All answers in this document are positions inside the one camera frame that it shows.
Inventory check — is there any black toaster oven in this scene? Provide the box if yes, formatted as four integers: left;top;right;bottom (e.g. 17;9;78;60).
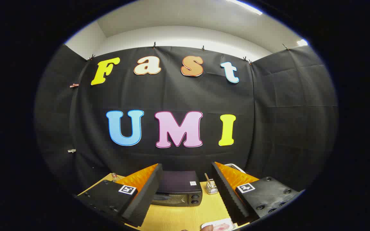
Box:
151;171;203;207

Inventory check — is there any white square plate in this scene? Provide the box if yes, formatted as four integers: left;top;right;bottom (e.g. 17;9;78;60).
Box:
201;218;237;231

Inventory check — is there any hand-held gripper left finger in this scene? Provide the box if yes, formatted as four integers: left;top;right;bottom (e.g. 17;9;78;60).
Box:
74;163;163;227

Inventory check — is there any white bread toaster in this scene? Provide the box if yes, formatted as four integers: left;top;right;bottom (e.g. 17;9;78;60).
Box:
224;163;246;174

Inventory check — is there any wire utensil holder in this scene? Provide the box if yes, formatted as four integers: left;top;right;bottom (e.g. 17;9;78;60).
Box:
205;180;219;195

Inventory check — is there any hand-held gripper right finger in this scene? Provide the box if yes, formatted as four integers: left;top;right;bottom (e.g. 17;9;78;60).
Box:
211;161;304;226

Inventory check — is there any row of black cloth clips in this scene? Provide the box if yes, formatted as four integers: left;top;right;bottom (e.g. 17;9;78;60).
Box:
88;42;290;64

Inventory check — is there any black backdrop cloth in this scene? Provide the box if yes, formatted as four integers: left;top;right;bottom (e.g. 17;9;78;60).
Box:
34;45;338;197

